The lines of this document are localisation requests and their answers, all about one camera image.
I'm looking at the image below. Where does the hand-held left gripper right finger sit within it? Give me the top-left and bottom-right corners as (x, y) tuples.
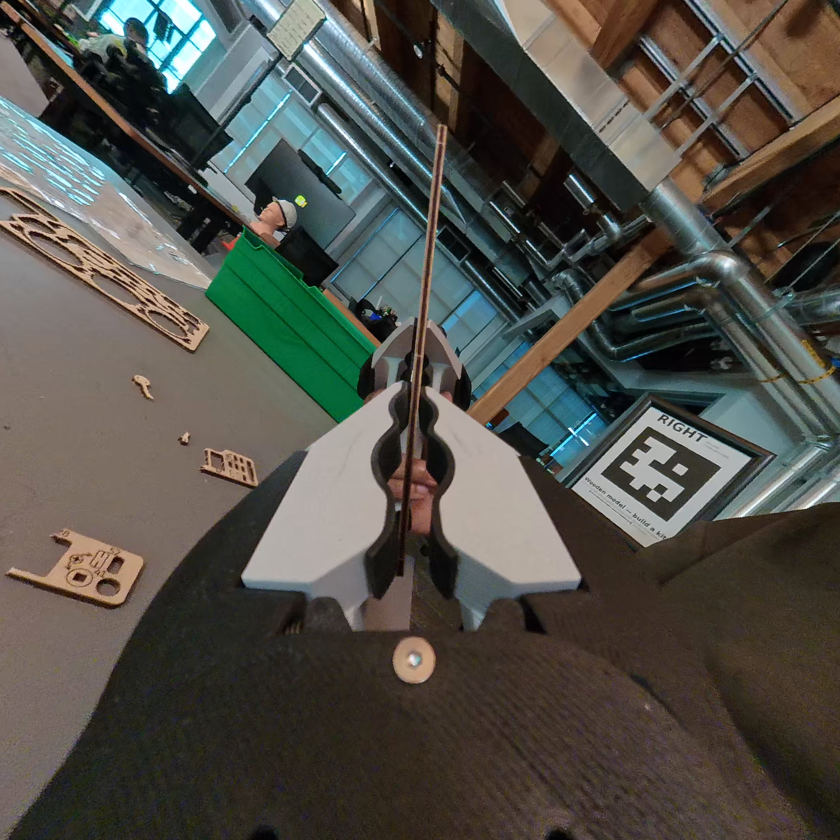
(422, 386), (584, 632)

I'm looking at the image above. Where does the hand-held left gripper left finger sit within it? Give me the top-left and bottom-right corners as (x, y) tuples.
(241, 382), (413, 632)

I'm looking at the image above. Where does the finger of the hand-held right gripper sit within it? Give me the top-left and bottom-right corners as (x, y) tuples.
(371, 317), (418, 389)
(420, 322), (462, 396)

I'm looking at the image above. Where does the wooden sheet with rectangular slots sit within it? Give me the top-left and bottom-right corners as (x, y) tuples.
(394, 125), (449, 580)

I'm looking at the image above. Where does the grey desk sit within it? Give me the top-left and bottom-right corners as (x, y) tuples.
(0, 33), (342, 815)

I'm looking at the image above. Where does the person's right hand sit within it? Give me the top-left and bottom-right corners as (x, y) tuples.
(387, 459), (437, 536)

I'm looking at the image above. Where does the small slotted wooden piece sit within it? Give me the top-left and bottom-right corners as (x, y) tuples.
(200, 448), (259, 488)

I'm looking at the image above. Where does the black case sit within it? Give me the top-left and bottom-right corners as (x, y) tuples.
(274, 226), (340, 287)

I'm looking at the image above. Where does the green plastic bin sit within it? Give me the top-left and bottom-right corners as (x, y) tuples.
(205, 226), (380, 423)

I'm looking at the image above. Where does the mannequin head with helmet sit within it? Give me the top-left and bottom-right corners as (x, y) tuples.
(251, 197), (299, 247)

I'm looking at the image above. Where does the small square wooden piece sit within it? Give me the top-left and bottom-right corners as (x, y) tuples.
(7, 529), (144, 606)

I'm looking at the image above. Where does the wooden sheet with toothed holes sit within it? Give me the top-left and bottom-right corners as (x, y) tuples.
(0, 187), (210, 353)

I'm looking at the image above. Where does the framed black-white marker sign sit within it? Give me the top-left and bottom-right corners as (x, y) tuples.
(563, 392), (777, 549)

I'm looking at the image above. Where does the person's brown sweatshirt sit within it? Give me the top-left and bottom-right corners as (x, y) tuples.
(633, 502), (840, 723)

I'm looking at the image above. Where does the metal pipe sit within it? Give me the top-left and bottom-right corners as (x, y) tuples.
(640, 177), (840, 447)

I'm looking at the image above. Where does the hanging sign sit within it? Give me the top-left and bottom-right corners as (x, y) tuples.
(266, 0), (327, 61)

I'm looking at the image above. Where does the clear sleeve with papers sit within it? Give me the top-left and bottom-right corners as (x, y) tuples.
(0, 98), (214, 290)

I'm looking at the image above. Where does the black wall screen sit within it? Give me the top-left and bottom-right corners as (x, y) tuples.
(245, 138), (357, 247)

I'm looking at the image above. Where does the rectangular metal duct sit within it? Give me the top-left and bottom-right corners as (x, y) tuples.
(430, 0), (683, 211)

